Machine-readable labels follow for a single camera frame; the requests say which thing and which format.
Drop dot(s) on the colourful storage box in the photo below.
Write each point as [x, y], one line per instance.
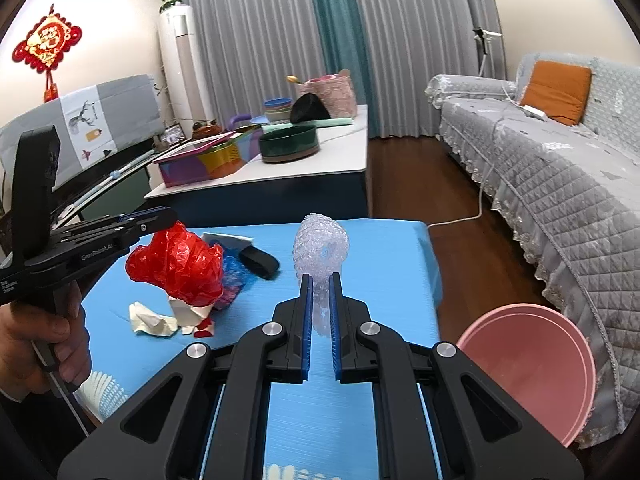
[200, 165]

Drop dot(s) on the grey television dust cover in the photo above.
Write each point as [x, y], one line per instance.
[115, 110]

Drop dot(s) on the small photo frame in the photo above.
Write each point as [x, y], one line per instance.
[172, 136]

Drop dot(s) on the person's left hand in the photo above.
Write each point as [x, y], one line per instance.
[45, 345]

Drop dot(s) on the silver foil bag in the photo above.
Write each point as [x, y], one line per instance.
[225, 241]

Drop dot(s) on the white top coffee table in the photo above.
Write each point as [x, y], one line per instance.
[320, 165]

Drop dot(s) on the red knot wall decoration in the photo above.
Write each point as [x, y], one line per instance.
[45, 42]

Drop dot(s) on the white floor lamp stand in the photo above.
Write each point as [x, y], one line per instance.
[485, 45]

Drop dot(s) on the black television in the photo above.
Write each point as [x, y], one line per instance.
[100, 180]

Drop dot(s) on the grey curtain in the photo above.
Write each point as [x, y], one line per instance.
[425, 50]
[250, 35]

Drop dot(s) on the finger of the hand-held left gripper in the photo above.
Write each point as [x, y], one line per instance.
[155, 217]
[142, 237]

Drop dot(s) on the dark green round tin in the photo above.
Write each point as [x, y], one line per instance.
[290, 145]

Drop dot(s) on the grey quilted sofa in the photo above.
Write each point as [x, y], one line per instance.
[560, 185]

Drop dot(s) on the clear bubble wrap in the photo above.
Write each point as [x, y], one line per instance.
[320, 245]

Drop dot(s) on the white paper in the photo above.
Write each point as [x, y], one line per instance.
[150, 322]

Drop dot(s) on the brown teapot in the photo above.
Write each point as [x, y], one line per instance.
[206, 130]

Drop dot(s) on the torn red white carton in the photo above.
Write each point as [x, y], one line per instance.
[187, 316]

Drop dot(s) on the black case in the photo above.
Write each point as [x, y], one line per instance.
[259, 262]

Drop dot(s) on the purple plastic container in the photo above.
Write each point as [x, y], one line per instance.
[236, 121]

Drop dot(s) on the orange cushion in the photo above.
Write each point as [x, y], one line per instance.
[555, 92]

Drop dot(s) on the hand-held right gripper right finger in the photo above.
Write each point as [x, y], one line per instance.
[336, 330]

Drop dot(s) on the green potted plant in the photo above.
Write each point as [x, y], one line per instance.
[171, 4]

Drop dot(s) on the white power strip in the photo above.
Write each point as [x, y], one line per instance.
[534, 112]

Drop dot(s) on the pink plastic bin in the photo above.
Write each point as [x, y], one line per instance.
[530, 365]

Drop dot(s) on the black hat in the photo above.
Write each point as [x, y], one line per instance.
[307, 110]

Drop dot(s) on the blue plastic bag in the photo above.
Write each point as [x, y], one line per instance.
[232, 275]

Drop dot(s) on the mint green mat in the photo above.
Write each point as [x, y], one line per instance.
[335, 123]

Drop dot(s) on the teal curtain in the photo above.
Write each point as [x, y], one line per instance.
[340, 35]

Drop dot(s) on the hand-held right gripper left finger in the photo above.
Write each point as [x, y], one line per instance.
[306, 330]

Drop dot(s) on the white standing air conditioner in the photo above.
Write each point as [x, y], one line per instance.
[185, 65]

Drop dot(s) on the pink fabric basket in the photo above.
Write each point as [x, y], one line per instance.
[335, 92]

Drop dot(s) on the red plastic bag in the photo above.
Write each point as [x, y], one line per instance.
[180, 265]

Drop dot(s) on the stack of plastic bowls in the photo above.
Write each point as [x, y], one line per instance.
[277, 109]

